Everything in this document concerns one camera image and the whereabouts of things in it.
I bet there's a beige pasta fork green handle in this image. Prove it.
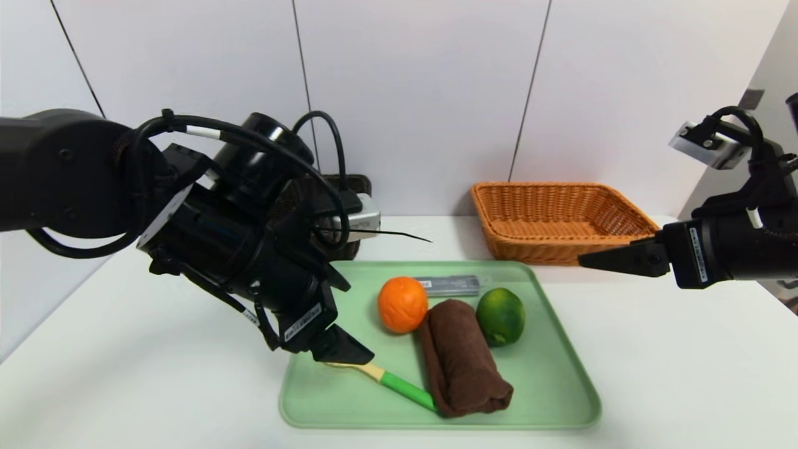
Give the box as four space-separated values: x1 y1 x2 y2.
324 360 437 412

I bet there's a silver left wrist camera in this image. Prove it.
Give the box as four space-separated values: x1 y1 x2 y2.
312 193 382 243

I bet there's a dark brown wicker basket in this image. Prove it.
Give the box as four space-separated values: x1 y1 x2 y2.
274 175 373 261

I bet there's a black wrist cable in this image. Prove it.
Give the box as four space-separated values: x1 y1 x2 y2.
704 106 767 163
25 109 350 259

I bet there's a brown towel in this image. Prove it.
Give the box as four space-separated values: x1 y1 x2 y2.
418 299 515 418

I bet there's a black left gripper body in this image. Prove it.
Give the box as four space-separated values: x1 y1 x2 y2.
254 261 339 353

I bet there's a light green plastic tray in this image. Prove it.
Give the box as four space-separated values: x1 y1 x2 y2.
279 260 603 431

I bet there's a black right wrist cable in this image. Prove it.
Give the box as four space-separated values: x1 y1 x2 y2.
704 106 767 163

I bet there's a grey case with barcode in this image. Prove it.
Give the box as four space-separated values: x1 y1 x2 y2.
415 275 482 297

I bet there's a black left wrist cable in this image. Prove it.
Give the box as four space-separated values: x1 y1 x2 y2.
25 109 350 259

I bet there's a thin black cable tie tail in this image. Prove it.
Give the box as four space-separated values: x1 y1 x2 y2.
324 228 434 244

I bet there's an orange wicker basket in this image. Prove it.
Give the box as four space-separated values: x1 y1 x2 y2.
471 181 665 267

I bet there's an orange fruit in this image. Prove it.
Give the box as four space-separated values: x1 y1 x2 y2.
377 276 430 334

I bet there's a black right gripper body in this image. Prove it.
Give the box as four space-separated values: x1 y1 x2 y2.
662 207 798 290

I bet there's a green lime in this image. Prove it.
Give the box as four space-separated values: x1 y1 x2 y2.
476 287 526 347

